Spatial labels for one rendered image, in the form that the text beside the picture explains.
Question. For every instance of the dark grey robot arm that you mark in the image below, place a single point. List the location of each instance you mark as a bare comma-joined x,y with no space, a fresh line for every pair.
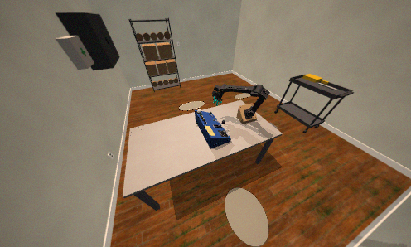
255,91

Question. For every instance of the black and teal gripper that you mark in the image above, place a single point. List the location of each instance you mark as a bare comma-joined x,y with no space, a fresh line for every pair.
218,100

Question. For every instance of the blue control panel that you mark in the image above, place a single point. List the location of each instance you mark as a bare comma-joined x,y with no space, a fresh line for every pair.
213,132

